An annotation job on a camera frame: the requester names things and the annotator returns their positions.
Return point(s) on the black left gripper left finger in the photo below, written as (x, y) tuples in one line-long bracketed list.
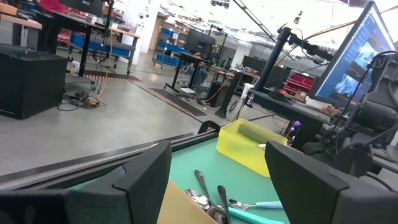
[(146, 186)]

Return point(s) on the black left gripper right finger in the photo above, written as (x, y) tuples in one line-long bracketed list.
[(304, 186)]

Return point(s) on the all-metal spoon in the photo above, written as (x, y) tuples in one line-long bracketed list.
[(203, 186), (223, 199), (196, 197)]

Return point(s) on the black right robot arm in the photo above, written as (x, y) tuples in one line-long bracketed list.
[(382, 115)]

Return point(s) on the tan plastic bin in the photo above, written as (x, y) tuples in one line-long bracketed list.
[(177, 208)]

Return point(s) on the yellow plastic bin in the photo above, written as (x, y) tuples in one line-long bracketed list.
[(239, 149)]

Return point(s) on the computer workstation cart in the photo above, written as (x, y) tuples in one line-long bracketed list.
[(295, 112)]

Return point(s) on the green table mat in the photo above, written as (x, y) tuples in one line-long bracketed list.
[(224, 168)]

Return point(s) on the black table clamp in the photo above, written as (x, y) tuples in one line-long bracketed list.
[(209, 124)]

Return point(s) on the striped floor mat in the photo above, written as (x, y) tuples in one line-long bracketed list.
[(177, 101), (105, 75)]

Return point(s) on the red storage bins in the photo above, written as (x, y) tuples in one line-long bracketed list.
[(298, 82)]

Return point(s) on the black floor stand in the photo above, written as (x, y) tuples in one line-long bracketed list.
[(228, 93)]

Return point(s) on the black monitor stand pole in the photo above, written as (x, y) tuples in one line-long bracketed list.
[(273, 59)]

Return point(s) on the computer monitor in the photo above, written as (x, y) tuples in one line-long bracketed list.
[(357, 62)]

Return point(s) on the black standing desk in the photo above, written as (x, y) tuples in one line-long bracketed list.
[(186, 57)]

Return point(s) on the shelf with blue bins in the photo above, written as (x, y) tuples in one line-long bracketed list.
[(169, 48)]

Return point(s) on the grey cart with blue bins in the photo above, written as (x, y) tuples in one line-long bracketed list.
[(102, 46)]

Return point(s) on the black background monitor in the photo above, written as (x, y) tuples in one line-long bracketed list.
[(199, 42)]

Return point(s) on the black cabinet box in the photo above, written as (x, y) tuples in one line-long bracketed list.
[(31, 84)]

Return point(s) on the white pillar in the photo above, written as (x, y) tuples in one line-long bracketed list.
[(133, 18)]

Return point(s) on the wooden workbench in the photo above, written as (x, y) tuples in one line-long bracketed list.
[(18, 20)]

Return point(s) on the black aluminium table frame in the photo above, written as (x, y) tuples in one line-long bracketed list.
[(93, 161)]

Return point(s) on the black frame strut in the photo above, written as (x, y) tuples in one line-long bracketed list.
[(253, 20)]

